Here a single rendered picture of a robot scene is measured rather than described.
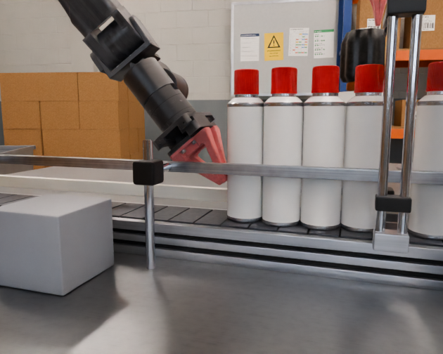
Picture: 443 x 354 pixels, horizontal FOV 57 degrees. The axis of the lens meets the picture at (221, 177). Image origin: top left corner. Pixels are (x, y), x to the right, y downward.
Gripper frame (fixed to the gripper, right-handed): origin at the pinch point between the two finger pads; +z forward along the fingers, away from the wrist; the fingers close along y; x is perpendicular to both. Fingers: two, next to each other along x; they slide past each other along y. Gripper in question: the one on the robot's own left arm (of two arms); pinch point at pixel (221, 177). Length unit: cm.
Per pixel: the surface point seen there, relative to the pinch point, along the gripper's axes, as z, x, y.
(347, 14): -68, -64, 349
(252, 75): -7.8, -12.3, -1.0
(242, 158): 0.0, -4.8, -2.5
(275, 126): -0.6, -11.0, -2.9
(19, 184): -22.0, 32.6, 2.8
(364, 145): 8.0, -17.9, -2.5
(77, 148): -119, 186, 253
